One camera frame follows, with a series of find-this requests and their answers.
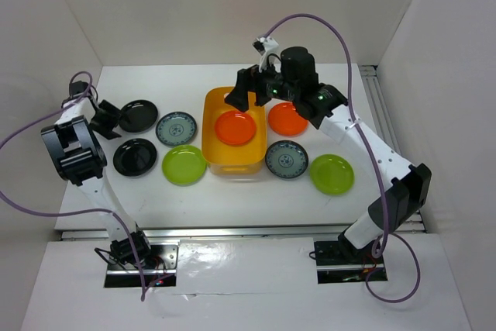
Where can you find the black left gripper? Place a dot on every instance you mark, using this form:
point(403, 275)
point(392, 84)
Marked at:
point(111, 111)

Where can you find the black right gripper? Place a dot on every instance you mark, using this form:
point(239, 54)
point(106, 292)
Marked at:
point(239, 97)

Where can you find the black plate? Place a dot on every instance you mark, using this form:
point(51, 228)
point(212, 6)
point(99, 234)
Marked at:
point(135, 157)
point(138, 116)

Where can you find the orange plate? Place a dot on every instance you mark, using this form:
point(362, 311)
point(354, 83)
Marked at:
point(284, 120)
point(235, 128)

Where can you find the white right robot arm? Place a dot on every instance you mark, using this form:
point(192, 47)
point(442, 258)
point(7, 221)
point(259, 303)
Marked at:
point(403, 186)

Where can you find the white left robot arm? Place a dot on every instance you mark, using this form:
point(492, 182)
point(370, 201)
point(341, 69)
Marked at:
point(79, 158)

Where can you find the yellow plastic bin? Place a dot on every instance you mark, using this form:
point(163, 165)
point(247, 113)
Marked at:
point(229, 160)

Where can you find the blue floral plate left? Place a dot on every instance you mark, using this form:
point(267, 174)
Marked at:
point(176, 128)

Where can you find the blue floral plate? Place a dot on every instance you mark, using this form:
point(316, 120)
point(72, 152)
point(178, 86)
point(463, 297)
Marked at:
point(176, 128)
point(286, 159)

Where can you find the blue floral plate right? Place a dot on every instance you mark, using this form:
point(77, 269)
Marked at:
point(286, 159)

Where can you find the green plate left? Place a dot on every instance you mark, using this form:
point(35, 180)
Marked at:
point(183, 165)

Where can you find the green plate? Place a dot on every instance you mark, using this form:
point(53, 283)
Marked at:
point(183, 165)
point(332, 174)

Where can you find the green plate right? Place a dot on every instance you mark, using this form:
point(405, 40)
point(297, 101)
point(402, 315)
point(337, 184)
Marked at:
point(332, 174)

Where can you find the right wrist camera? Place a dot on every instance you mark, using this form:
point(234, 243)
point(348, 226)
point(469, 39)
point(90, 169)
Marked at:
point(267, 48)

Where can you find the aluminium rail right side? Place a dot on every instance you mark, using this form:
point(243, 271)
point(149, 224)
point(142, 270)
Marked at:
point(385, 130)

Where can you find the aluminium rail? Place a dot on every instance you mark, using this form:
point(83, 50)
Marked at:
point(385, 130)
point(243, 232)

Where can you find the aluminium rail front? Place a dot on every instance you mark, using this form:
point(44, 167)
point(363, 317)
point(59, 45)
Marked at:
point(243, 232)

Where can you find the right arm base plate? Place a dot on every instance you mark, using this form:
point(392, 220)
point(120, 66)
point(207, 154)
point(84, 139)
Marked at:
point(334, 268)

